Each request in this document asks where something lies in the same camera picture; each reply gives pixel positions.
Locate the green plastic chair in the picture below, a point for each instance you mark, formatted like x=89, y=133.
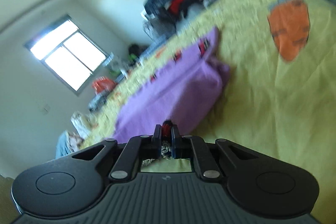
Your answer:
x=132, y=56

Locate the purple sweater with red collar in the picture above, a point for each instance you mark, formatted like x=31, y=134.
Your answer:
x=178, y=87

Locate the yellow carrot print bedsheet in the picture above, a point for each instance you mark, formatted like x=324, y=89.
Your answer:
x=262, y=108

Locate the dark patterned clothes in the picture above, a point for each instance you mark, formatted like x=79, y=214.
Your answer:
x=97, y=103

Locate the white plastic bag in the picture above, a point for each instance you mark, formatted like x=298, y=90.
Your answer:
x=81, y=121

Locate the window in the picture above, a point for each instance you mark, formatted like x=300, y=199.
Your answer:
x=71, y=61

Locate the light blue cloth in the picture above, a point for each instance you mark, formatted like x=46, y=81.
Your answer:
x=61, y=145

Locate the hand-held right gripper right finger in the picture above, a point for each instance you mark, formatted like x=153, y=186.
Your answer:
x=174, y=140

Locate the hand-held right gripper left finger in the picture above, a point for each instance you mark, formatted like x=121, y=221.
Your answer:
x=157, y=140

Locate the wall switch plate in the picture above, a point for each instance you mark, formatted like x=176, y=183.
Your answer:
x=47, y=109

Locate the black bag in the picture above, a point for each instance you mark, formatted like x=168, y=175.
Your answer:
x=135, y=48

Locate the white floral pillow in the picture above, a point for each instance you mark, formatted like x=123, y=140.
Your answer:
x=114, y=65

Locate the houndstooth bag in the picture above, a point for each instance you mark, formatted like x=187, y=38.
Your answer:
x=157, y=27

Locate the orange plastic bag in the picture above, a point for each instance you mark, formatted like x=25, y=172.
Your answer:
x=102, y=85

